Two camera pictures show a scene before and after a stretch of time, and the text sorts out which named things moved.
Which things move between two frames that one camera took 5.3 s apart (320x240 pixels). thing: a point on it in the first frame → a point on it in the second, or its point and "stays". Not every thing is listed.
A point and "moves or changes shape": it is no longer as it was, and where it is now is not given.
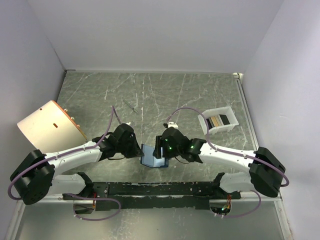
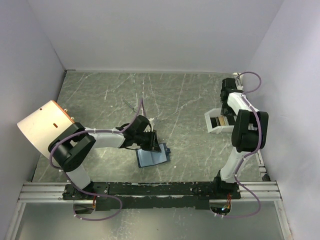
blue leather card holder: x=148 y=159 moves or changes shape
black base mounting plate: x=153 y=195 stays
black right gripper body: x=168 y=151 → x=226 y=109
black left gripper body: x=129 y=149 → x=144 y=139
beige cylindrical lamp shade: x=50 y=128 stays
